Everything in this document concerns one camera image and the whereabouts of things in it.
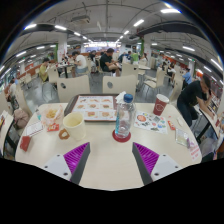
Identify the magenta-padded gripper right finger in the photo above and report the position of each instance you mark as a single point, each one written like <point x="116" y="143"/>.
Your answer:
<point x="148" y="159"/>

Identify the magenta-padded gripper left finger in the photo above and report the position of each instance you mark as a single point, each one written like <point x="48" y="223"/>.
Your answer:
<point x="75" y="158"/>

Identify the clear blue-capped water bottle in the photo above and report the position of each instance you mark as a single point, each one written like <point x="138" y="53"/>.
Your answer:
<point x="125" y="118"/>

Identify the colourful printed sticker sheet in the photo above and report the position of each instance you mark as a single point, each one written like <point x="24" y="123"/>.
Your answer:
<point x="150" y="121"/>

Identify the flat round red coaster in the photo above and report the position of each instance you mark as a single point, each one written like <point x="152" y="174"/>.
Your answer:
<point x="116" y="138"/>

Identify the small red sauce packet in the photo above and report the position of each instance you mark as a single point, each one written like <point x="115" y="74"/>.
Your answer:
<point x="53" y="127"/>

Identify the clear plastic packet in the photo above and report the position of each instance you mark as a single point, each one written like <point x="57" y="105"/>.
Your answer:
<point x="182" y="138"/>

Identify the clear bag of fries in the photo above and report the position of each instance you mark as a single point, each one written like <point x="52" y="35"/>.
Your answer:
<point x="51" y="114"/>

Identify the white card with red border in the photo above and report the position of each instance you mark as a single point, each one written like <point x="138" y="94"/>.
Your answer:
<point x="34" y="128"/>

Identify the red pouch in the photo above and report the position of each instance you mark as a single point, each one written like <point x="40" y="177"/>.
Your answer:
<point x="25" y="143"/>

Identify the brown food tray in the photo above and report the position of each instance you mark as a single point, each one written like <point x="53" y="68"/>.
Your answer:
<point x="91" y="108"/>

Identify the red paper cup white lid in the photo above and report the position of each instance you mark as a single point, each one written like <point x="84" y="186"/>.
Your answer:
<point x="160" y="106"/>

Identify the small teal sanitizer bottle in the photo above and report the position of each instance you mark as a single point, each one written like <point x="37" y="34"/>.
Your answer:
<point x="38" y="115"/>

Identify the pink backpack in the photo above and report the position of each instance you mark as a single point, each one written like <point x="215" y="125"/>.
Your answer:
<point x="20" y="118"/>

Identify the crumpled white napkin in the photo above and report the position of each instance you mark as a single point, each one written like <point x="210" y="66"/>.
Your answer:
<point x="120" y="97"/>

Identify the beige chair with oval hole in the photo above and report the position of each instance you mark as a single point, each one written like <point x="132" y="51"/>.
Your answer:
<point x="75" y="89"/>
<point x="121" y="86"/>

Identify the neighbouring white table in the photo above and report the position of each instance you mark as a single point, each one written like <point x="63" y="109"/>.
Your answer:
<point x="5" y="128"/>

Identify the person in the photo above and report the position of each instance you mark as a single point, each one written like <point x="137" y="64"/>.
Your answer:
<point x="12" y="90"/>
<point x="81" y="61"/>
<point x="106" y="61"/>
<point x="44" y="70"/>
<point x="191" y="96"/>

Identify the group of beige chairs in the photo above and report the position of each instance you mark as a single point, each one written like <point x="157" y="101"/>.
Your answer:
<point x="128" y="70"/>

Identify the ceiling strip lights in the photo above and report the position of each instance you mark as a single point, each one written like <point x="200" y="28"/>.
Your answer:
<point x="138" y="22"/>

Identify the ceiling air conditioner unit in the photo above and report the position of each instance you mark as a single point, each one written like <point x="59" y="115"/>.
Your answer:
<point x="80" y="18"/>

